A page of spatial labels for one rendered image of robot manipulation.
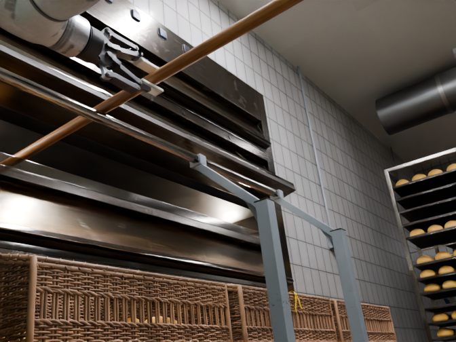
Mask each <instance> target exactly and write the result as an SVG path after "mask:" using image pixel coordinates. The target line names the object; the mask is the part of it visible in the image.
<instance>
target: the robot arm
mask: <svg viewBox="0 0 456 342"><path fill-rule="evenodd" d="M99 1H100V0H0V27H1V28H2V29H4V30H6V31H7V32H9V33H11V34H13V35H15V36H17V37H19V38H21V39H24V40H26V41H29V42H31V43H36V44H40V45H44V46H46V47H48V48H49V49H51V50H54V51H56V52H58V53H60V54H62V55H64V56H66V57H68V58H72V57H76V58H78V59H80V60H82V61H84V62H86V63H92V64H95V65H96V66H97V67H98V68H99V69H100V71H101V73H102V75H101V76H100V80H101V81H107V82H109V83H112V84H113V85H115V86H117V87H119V88H121V89H123V90H125V91H127V92H129V93H131V94H135V93H136V92H138V91H139V90H140V91H142V92H144V93H150V94H152V95H154V96H157V95H159V94H161V93H162V92H164V90H163V89H162V88H160V87H158V86H156V85H154V84H153V83H151V82H149V81H147V80H145V79H143V78H142V79H141V80H140V79H139V78H138V77H136V76H135V75H134V74H132V73H131V72H130V71H129V70H127V68H126V67H124V66H123V65H122V64H121V61H119V60H118V59H117V58H121V59H124V60H129V61H132V62H134V61H135V62H134V66H136V67H138V68H140V69H142V70H143V71H145V72H147V73H149V74H150V73H152V72H153V71H156V70H157V69H159V67H158V66H155V65H154V64H152V63H150V62H149V61H148V60H147V59H146V58H144V57H143V53H142V52H139V53H138V50H139V48H138V46H137V45H134V44H133V43H131V42H129V41H128V40H126V39H124V38H123V37H120V36H119V35H117V34H115V33H114V32H113V31H112V30H111V29H110V28H109V27H106V28H105V29H103V30H102V31H99V30H98V29H96V28H94V27H93V26H90V23H89V22H88V20H86V19H85V18H83V17H82V16H80V14H81V13H83V12H85V11H86V10H88V9H90V8H91V7H92V6H94V5H95V4H97V3H98V2H99ZM130 48H131V49H130Z"/></svg>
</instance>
